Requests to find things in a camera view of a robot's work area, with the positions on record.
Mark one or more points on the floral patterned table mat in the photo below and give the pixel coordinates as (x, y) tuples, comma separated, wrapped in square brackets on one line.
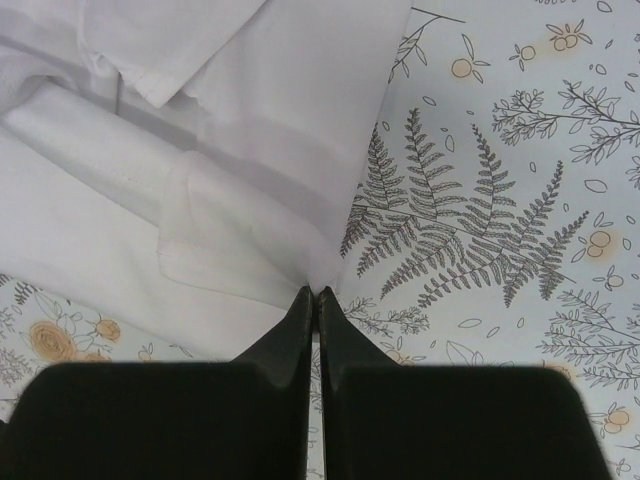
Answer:
[(495, 223)]

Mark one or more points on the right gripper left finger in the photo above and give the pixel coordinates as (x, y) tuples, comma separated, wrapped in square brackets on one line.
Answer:
[(242, 419)]

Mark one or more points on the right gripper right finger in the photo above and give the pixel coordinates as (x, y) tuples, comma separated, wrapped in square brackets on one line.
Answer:
[(383, 420)]

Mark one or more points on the white t shirt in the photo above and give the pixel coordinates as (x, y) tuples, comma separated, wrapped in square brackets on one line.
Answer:
[(160, 156)]

